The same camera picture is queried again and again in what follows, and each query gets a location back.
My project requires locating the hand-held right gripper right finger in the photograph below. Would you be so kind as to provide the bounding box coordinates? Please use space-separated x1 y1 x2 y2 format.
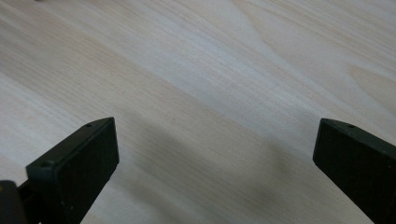
312 118 396 224

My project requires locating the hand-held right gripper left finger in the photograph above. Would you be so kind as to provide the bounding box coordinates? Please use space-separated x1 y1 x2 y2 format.
18 117 120 224

